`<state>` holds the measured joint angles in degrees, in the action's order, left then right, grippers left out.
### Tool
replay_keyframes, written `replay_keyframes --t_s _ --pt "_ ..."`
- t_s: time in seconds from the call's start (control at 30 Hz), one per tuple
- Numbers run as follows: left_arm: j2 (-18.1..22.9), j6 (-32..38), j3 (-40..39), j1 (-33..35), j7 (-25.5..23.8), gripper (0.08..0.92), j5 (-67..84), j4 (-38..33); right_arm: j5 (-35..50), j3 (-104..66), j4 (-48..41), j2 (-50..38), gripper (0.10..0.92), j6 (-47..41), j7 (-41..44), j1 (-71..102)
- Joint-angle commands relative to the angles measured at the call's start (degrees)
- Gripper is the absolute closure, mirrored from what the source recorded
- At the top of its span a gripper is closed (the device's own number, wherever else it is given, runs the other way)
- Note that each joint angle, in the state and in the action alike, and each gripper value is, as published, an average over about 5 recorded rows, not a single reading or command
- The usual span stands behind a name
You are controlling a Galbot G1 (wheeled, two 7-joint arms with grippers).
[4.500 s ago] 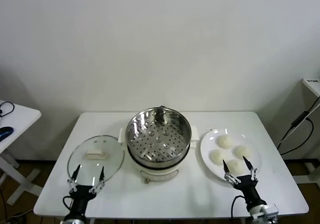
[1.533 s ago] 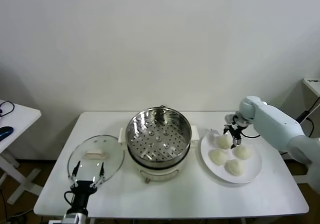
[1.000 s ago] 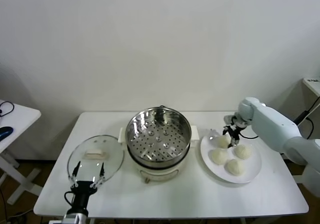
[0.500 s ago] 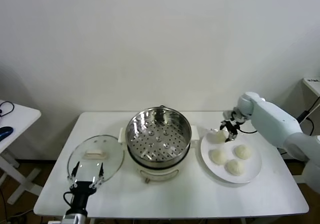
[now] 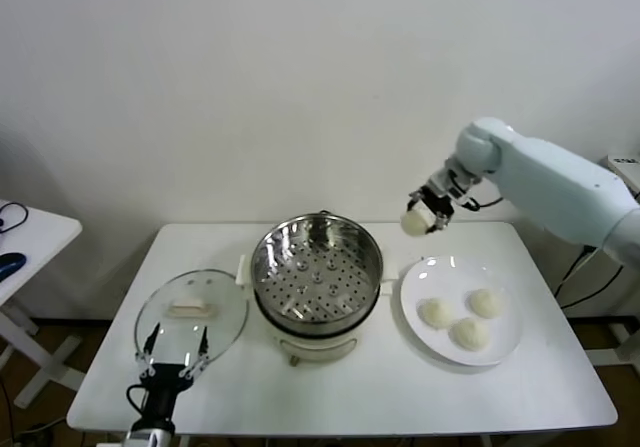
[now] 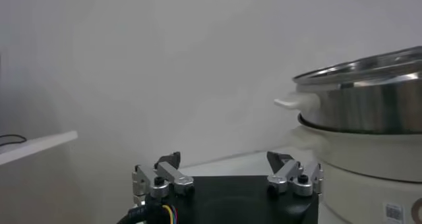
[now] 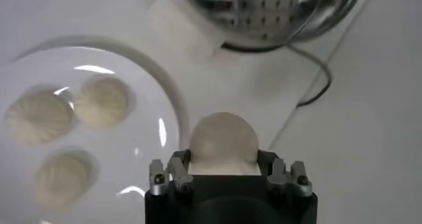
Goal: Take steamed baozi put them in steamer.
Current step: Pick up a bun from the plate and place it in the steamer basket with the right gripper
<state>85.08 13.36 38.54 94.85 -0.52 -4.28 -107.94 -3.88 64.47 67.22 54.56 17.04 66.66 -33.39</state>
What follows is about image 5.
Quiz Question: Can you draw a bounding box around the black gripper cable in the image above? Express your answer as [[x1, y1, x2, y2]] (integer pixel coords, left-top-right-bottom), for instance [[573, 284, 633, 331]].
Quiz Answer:
[[463, 192, 504, 212], [124, 384, 149, 421]]

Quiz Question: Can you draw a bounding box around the glass lid with cream handle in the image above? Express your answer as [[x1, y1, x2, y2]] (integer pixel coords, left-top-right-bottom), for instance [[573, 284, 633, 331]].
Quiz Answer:
[[133, 268, 250, 368]]

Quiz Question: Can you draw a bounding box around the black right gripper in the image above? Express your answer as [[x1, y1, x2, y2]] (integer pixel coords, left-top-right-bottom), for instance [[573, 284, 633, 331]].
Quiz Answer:
[[405, 180, 460, 234]]

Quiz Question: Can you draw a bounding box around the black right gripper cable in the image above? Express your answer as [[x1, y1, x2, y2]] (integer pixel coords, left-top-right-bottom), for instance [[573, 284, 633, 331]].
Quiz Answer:
[[463, 192, 504, 212]]

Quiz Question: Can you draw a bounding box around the white side table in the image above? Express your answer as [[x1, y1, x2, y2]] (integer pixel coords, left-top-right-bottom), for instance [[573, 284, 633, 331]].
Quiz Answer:
[[0, 199, 84, 409]]

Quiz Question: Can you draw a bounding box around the white round plate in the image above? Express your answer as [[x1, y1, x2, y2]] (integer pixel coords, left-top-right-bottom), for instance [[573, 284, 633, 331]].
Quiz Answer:
[[399, 255, 525, 367]]

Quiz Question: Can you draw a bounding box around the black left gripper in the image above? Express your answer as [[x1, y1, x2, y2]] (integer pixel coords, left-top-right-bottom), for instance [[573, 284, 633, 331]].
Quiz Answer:
[[134, 321, 210, 423]]

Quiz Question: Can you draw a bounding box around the blue computer mouse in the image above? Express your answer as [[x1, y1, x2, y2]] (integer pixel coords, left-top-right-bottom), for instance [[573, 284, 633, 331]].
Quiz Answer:
[[0, 252, 26, 282]]

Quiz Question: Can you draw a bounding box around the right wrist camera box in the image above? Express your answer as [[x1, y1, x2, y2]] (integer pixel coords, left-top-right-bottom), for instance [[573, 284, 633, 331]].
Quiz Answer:
[[432, 164, 471, 199]]

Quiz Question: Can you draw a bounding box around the black power adapter cable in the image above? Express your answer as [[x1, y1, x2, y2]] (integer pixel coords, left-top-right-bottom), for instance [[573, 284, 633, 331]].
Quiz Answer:
[[553, 244, 629, 312]]

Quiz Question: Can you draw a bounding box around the stainless steel steamer basket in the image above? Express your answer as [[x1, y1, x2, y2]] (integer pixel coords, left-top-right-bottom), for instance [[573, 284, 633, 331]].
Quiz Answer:
[[234, 212, 397, 337]]

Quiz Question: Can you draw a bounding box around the thin black looped cable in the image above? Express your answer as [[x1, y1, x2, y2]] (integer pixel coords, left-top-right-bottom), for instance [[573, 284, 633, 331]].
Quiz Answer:
[[0, 202, 30, 241]]

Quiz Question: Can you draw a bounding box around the white desk with label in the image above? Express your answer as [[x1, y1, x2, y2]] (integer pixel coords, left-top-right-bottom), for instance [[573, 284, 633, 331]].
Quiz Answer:
[[584, 152, 640, 368]]

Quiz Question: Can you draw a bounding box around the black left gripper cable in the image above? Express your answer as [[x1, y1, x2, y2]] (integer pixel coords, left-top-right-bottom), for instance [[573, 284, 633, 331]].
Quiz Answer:
[[124, 384, 149, 421]]

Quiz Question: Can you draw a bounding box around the white steamed baozi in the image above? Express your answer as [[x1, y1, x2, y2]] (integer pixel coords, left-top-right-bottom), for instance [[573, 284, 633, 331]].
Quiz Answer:
[[449, 317, 491, 353], [417, 297, 454, 329], [401, 206, 433, 238], [466, 288, 504, 319]]

